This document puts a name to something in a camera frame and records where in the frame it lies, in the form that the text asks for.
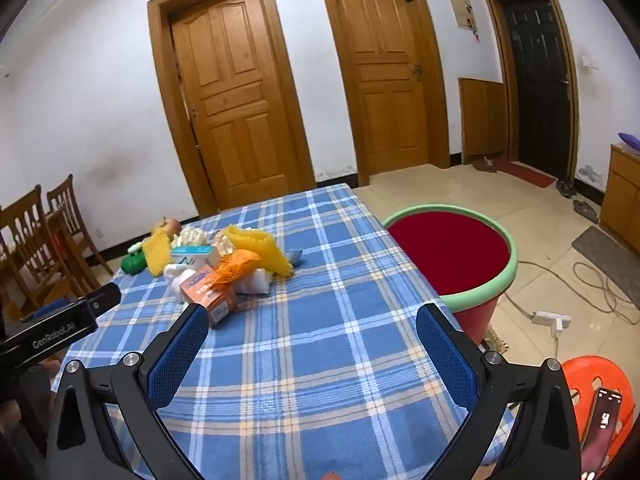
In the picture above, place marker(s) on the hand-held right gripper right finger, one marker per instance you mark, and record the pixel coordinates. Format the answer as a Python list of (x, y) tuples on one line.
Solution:
[(445, 360)]

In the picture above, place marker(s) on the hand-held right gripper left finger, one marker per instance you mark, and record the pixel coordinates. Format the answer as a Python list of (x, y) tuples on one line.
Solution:
[(180, 355)]

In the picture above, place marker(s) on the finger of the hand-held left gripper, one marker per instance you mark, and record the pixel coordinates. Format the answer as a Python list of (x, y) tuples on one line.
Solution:
[(50, 335)]

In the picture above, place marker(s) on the white plastic bag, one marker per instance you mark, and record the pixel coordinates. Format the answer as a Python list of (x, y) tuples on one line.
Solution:
[(255, 282)]

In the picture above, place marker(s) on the red basin with green rim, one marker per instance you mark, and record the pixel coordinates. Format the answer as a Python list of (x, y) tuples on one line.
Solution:
[(450, 250)]

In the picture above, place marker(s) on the orange carton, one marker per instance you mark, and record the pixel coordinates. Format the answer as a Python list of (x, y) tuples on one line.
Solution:
[(215, 305)]

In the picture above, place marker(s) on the white crumpled wrapper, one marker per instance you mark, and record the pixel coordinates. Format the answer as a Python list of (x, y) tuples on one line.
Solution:
[(175, 277)]

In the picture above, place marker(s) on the wooden chair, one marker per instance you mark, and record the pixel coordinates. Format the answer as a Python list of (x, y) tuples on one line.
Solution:
[(25, 240), (67, 210)]

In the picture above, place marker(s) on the white and teal box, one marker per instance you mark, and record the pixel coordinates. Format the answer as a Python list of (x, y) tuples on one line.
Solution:
[(195, 257)]

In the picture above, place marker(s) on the green plastic toy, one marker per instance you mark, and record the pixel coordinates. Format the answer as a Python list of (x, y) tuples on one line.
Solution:
[(133, 264)]

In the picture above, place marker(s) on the orange mesh net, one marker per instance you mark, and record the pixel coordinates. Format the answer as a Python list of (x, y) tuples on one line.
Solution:
[(235, 267)]

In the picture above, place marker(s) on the white power strip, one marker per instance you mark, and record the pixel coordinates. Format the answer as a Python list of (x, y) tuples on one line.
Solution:
[(550, 319)]

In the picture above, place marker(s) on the blue plaid blanket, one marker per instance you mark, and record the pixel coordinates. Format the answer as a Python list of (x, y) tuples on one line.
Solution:
[(300, 360)]

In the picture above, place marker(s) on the apple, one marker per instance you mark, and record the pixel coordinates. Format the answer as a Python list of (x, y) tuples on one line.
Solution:
[(167, 227)]

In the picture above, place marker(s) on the yellow mesh bag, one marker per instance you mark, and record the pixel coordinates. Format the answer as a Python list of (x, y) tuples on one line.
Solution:
[(265, 250)]

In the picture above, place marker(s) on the orange plastic stool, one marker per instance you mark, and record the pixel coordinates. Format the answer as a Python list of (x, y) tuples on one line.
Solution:
[(580, 385)]

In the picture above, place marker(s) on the small light blue cup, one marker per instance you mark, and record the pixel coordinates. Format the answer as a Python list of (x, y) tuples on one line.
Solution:
[(295, 257)]

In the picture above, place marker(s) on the black smartphone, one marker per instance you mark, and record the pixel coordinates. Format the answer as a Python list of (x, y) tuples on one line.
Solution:
[(602, 425)]

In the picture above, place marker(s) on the grey floor mat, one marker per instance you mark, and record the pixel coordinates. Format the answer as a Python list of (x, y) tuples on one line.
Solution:
[(607, 260)]

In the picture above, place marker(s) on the brown slippers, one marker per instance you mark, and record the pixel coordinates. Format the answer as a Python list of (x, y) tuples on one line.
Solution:
[(484, 165)]

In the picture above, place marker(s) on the red doormat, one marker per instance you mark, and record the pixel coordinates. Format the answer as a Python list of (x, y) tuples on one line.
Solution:
[(527, 174)]

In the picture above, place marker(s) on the grey shoe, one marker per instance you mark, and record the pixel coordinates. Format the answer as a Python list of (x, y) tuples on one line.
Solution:
[(586, 211)]

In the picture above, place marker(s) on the dark shoes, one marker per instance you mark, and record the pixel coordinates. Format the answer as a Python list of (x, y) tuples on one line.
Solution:
[(566, 187)]

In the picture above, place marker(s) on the wooden cabinet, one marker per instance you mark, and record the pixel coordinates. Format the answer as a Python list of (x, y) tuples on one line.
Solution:
[(622, 200)]

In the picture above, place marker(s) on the wooden panel door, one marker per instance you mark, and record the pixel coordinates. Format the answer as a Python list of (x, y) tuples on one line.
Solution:
[(230, 100), (385, 85)]

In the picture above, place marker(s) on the purple cloth bundle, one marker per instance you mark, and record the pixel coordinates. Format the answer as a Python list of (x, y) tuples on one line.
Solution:
[(631, 141)]

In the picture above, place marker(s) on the black door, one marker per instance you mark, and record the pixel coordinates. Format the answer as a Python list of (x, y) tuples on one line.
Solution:
[(540, 85)]

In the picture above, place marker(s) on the low wooden wall panel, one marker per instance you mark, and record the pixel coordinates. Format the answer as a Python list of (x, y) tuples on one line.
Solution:
[(480, 117)]

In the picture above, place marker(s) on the white wall switch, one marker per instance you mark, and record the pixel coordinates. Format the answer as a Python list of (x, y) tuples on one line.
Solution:
[(590, 63)]

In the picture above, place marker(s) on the beige wall fuse box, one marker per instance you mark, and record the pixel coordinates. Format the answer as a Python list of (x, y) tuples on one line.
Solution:
[(460, 10)]

